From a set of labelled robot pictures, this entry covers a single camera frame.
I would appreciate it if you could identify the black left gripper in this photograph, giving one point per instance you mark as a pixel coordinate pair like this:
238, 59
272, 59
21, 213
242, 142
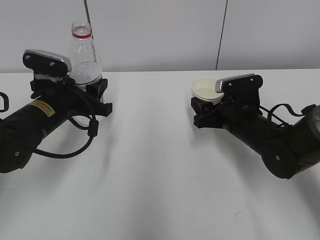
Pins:
62, 96

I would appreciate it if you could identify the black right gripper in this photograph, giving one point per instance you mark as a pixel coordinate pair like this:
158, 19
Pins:
229, 116

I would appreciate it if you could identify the white paper cup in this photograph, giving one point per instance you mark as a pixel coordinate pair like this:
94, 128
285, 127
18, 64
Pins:
204, 88

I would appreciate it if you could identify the clear plastic water bottle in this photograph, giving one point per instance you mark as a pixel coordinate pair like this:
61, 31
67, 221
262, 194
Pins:
86, 64

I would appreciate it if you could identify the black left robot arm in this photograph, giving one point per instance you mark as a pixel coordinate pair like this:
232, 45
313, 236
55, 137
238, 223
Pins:
23, 131

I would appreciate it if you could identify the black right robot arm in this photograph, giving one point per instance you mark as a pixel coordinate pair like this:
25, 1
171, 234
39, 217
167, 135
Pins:
285, 149

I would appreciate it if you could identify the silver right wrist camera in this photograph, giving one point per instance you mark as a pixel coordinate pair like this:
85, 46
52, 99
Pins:
242, 90

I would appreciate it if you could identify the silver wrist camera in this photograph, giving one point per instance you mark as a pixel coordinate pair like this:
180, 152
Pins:
242, 90
47, 63

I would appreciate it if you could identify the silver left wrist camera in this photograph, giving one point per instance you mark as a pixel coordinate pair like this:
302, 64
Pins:
47, 63

